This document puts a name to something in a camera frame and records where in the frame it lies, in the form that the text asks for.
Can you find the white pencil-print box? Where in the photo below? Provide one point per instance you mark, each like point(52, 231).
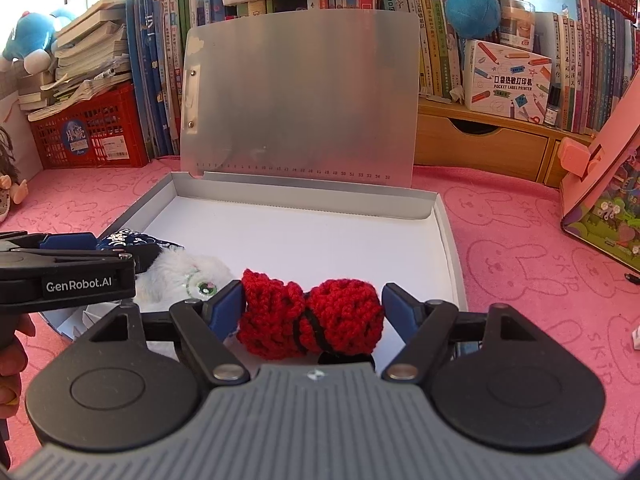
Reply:
point(505, 80)

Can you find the small pale product box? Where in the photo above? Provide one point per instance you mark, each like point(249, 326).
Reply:
point(517, 25)

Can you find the round blue plush toy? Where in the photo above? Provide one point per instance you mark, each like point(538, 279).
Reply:
point(472, 10)

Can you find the brown-haired doll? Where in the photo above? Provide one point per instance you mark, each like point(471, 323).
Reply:
point(7, 180)

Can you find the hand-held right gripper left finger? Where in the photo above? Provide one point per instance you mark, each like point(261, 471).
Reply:
point(225, 305)

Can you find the pink triangular toy house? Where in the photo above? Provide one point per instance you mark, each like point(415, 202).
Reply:
point(605, 200)

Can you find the row of upright books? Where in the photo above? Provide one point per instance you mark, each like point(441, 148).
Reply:
point(590, 60)

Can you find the blue floral cloth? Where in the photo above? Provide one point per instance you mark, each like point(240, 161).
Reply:
point(130, 240)

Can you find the red crochet bow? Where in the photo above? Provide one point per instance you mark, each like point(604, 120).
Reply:
point(270, 315)

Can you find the small folded white paper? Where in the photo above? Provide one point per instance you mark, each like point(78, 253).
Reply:
point(636, 338)

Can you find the small dark bottle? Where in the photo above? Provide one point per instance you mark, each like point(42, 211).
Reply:
point(553, 107)

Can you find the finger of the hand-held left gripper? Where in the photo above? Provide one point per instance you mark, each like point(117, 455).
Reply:
point(67, 241)
point(145, 260)

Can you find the white cardboard box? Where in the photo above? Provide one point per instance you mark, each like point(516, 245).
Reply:
point(17, 135)

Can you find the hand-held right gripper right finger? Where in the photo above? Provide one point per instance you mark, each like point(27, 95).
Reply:
point(397, 305)

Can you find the grey cardboard box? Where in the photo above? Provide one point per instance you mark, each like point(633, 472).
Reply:
point(325, 240)

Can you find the row of thin blue books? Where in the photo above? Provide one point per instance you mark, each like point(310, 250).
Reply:
point(160, 70)

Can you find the white plush toy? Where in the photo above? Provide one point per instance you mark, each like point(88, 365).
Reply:
point(170, 280)

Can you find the pink rabbit-print blanket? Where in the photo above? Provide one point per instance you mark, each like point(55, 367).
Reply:
point(525, 270)

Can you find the person's left hand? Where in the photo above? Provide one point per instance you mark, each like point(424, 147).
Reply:
point(10, 365)

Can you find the stack of paperback books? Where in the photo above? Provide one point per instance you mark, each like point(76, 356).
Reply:
point(85, 55)

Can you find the wooden drawer organizer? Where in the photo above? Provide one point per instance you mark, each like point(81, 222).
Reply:
point(480, 145)

